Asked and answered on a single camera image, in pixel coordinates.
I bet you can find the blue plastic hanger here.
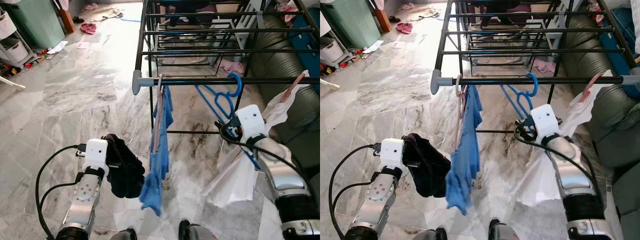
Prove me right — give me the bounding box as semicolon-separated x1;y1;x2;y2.
194;72;262;171
500;72;540;141

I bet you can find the dark navy garment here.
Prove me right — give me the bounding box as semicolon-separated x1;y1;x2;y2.
401;133;452;199
102;133;147;199

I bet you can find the white shirt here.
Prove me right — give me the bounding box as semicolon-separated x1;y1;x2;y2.
202;70;312;208
516;70;613;207

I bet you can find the black metal drying rack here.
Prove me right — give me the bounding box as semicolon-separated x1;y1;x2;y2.
430;0;640;135
131;0;321;136

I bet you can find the light pink cloth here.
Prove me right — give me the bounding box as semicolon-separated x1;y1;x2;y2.
532;59;557;75
219;59;246;76

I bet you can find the blue t-shirt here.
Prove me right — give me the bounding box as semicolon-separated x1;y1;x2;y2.
445;85;483;216
139;85;175;217

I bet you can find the green leather sofa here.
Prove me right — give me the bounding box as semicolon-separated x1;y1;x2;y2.
245;12;321;176
565;12;640;240

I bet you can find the robot right leg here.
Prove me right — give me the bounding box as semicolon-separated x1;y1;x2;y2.
178;220;217;240
489;218;523;240

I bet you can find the robot leg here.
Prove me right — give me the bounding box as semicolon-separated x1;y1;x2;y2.
412;227;447;240
489;218;523;240
107;227;138;240
178;220;217;240

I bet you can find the white shelf with bins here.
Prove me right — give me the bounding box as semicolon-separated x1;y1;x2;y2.
0;5;40;68
320;10;351;66

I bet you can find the robot left leg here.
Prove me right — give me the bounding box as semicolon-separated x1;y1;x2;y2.
107;227;138;240
412;227;447;240

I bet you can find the beige cloth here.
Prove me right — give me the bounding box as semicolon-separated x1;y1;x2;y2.
89;6;124;22
406;6;440;22

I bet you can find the green laundry hamper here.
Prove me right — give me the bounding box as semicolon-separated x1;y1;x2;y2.
2;0;67;50
320;0;379;49

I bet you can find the white paper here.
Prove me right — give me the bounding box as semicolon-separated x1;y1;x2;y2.
46;41;69;55
361;40;385;54

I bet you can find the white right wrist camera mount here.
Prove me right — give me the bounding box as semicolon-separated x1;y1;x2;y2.
530;104;561;143
234;104;269;147

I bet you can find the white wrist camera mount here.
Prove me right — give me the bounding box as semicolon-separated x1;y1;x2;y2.
378;139;405;175
234;104;269;147
82;138;110;177
530;104;561;143

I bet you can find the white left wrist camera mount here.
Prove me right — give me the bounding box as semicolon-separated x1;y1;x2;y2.
82;138;110;177
378;139;405;175

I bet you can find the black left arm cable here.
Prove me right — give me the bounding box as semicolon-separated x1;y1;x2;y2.
35;144;88;240
327;143;383;240

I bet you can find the brown wooden post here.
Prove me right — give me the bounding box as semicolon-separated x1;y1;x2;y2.
56;6;77;34
372;6;392;33

